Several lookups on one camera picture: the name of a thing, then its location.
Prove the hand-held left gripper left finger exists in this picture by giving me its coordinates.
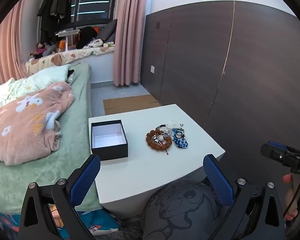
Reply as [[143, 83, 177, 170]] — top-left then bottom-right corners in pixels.
[[19, 154, 101, 240]]

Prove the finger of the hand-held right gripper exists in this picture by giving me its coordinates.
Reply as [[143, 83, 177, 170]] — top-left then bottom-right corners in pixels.
[[260, 141, 294, 167]]

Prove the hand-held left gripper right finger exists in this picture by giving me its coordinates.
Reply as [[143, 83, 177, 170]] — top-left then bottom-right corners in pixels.
[[203, 154, 285, 240]]

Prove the black jewelry box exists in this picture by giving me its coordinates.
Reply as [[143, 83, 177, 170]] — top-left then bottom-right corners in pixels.
[[91, 119, 129, 161]]

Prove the brown wooden bead bracelet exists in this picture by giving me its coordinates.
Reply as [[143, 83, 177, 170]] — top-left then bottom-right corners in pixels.
[[146, 128, 173, 155]]

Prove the person's right hand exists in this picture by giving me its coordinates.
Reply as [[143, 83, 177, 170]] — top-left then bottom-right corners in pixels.
[[282, 174, 300, 221]]

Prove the blue patterned floor mat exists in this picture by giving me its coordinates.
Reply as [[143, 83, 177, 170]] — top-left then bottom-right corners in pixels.
[[0, 206, 122, 240]]

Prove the person's grey printed pant leg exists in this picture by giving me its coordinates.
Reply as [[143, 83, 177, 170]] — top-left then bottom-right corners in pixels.
[[140, 178, 231, 240]]

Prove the white side table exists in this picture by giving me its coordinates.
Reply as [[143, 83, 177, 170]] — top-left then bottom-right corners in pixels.
[[88, 104, 226, 220]]

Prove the pink floral blanket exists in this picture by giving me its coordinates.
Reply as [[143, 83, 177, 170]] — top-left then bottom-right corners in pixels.
[[0, 81, 74, 166]]

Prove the green bed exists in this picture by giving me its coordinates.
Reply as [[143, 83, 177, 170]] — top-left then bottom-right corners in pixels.
[[0, 62, 103, 215]]

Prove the flat brown cardboard sheet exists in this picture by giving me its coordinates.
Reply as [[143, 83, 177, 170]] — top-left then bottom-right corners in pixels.
[[103, 94, 163, 116]]

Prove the pale green floral quilt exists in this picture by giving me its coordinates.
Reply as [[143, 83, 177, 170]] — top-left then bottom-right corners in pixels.
[[0, 64, 73, 110]]

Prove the floral window seat cushion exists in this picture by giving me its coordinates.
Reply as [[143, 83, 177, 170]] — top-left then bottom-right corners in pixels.
[[25, 45, 115, 75]]

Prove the white printed cloth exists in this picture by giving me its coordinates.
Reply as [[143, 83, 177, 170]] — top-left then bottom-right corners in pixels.
[[82, 38, 103, 50]]

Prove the pile of plush toys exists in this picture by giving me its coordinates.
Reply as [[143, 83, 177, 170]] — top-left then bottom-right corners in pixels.
[[28, 42, 58, 61]]

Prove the black bag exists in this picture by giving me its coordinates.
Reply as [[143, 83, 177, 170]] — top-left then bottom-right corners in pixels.
[[76, 26, 98, 49]]

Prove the white small stand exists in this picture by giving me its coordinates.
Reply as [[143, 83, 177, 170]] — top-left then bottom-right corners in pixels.
[[55, 29, 81, 52]]

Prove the grey pillow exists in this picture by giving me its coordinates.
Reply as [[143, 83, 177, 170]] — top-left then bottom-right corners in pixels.
[[95, 19, 118, 43]]

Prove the narrow pink curtain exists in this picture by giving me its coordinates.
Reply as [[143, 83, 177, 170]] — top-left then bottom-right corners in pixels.
[[0, 0, 28, 88]]

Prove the wide pink curtain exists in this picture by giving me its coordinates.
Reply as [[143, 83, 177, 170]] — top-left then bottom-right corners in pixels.
[[112, 0, 149, 87]]

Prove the black hanging coat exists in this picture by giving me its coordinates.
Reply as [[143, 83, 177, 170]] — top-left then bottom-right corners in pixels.
[[37, 0, 56, 43]]

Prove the dark framed window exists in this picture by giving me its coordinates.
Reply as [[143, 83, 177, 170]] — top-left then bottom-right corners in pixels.
[[65, 0, 119, 28]]

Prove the grey hanging coat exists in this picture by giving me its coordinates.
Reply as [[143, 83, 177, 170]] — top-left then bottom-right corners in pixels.
[[50, 0, 68, 20]]

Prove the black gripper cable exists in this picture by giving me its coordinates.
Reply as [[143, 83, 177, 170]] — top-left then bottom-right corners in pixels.
[[283, 174, 300, 221]]

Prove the blue knotted cord bracelet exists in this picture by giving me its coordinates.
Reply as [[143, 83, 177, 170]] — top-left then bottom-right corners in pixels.
[[171, 128, 190, 149]]

